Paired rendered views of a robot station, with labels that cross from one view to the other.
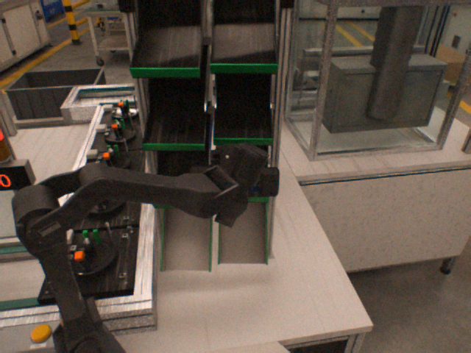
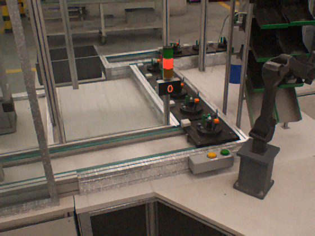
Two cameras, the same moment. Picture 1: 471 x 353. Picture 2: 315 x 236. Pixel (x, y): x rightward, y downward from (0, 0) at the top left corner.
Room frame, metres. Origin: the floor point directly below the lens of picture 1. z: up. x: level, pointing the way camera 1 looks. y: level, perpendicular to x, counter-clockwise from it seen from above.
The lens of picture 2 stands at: (-0.85, 0.88, 1.92)
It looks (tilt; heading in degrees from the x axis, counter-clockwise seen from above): 29 degrees down; 353
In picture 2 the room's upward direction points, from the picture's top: 2 degrees counter-clockwise
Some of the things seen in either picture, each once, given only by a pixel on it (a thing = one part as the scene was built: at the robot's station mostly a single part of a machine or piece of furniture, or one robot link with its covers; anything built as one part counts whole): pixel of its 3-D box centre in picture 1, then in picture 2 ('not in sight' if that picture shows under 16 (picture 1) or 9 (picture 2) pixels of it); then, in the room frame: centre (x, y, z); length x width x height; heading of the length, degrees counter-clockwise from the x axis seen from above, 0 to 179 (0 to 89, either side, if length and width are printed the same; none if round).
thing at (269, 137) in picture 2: (73, 339); (260, 132); (0.35, 0.28, 1.15); 0.09 x 0.07 x 0.06; 32
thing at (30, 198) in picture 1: (65, 279); (269, 100); (0.36, 0.26, 1.30); 0.07 x 0.06 x 0.32; 32
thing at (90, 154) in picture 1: (112, 157); (176, 87); (1.19, 0.49, 1.01); 0.24 x 0.24 x 0.13; 9
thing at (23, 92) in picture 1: (62, 93); not in sight; (2.62, 1.35, 0.73); 0.62 x 0.42 x 0.23; 99
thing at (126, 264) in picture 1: (93, 261); (208, 131); (0.70, 0.41, 0.96); 0.24 x 0.24 x 0.02; 9
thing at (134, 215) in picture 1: (102, 194); (191, 103); (0.95, 0.45, 1.01); 0.24 x 0.24 x 0.13; 9
